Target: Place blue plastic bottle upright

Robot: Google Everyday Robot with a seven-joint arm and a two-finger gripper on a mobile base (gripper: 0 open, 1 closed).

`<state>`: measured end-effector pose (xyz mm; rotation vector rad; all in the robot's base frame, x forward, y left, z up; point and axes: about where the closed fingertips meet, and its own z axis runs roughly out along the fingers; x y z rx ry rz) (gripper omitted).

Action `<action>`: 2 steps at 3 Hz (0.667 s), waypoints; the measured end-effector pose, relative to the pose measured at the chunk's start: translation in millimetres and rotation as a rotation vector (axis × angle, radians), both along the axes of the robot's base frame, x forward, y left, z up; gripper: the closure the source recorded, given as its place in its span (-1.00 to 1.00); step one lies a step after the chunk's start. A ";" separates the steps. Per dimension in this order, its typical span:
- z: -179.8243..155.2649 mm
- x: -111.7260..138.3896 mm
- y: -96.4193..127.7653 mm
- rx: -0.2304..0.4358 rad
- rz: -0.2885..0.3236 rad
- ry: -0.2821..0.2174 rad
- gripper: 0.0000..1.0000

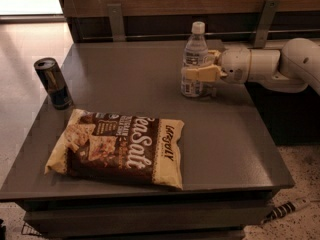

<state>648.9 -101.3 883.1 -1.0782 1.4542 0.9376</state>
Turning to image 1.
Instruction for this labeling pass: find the striped cable on floor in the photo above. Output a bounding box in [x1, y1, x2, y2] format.
[260, 198, 311, 225]

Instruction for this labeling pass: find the dark energy drink can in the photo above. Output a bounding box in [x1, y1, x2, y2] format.
[34, 57, 72, 110]

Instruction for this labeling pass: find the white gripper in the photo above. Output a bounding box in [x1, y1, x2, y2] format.
[183, 47, 251, 84]

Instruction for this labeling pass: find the left metal bracket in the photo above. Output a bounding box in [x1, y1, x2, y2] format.
[107, 3, 126, 42]

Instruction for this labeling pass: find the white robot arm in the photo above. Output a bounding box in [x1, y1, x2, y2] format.
[181, 38, 320, 95]

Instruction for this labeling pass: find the right metal bracket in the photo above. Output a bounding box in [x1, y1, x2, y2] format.
[252, 0, 280, 49]

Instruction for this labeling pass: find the metal bracket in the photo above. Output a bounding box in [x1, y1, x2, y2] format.
[252, 0, 280, 49]
[107, 3, 126, 42]

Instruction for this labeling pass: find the sea salt chips bag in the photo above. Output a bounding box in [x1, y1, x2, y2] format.
[45, 109, 184, 189]

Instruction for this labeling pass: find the clear plastic water bottle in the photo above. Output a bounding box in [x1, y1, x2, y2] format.
[181, 21, 209, 98]

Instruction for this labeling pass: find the grey drawer cabinet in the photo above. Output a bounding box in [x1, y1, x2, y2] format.
[1, 41, 293, 240]

